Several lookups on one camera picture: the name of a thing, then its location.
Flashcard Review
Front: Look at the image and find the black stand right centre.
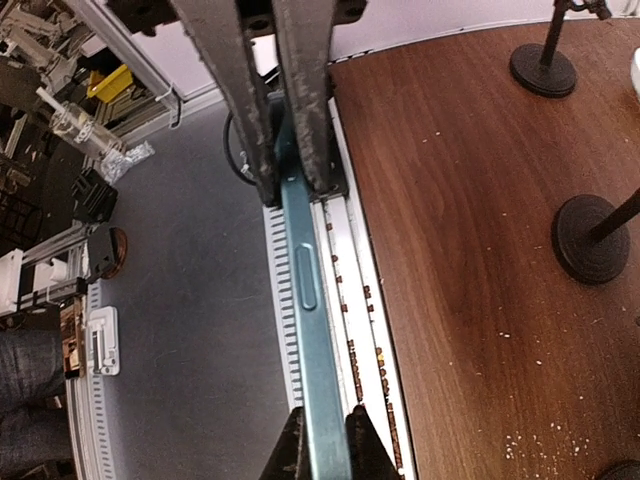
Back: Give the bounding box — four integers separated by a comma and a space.
597, 460, 640, 480

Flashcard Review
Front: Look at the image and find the white bowl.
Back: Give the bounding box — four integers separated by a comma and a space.
630, 48, 640, 100

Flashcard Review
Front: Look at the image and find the teal phone front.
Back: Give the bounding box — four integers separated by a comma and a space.
268, 93, 352, 479

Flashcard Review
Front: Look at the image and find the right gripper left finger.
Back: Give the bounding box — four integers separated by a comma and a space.
259, 406, 312, 480

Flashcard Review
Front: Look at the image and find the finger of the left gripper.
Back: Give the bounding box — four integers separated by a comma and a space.
272, 0, 336, 194
172, 0, 278, 205

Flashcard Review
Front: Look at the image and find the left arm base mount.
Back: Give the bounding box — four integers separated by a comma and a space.
308, 148, 349, 202

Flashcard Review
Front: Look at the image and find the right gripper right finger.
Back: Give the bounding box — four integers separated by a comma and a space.
345, 405, 400, 480

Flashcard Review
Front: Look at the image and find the black phone stand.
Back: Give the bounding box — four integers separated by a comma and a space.
551, 192, 639, 285
509, 0, 612, 98

